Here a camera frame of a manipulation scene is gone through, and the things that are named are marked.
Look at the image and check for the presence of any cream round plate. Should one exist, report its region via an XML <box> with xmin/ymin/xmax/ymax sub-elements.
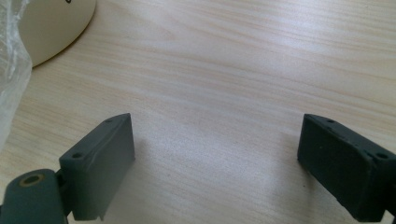
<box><xmin>18</xmin><ymin>0</ymin><xmax>97</xmax><ymax>68</ymax></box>

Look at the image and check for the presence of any clear plastic bag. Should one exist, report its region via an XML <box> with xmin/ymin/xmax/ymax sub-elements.
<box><xmin>0</xmin><ymin>0</ymin><xmax>34</xmax><ymax>153</ymax></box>

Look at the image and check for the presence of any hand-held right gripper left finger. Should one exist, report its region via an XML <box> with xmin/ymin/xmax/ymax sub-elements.
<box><xmin>58</xmin><ymin>112</ymin><xmax>136</xmax><ymax>222</ymax></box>

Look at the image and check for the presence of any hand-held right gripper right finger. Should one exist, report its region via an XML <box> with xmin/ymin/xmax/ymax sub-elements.
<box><xmin>296</xmin><ymin>113</ymin><xmax>396</xmax><ymax>223</ymax></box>

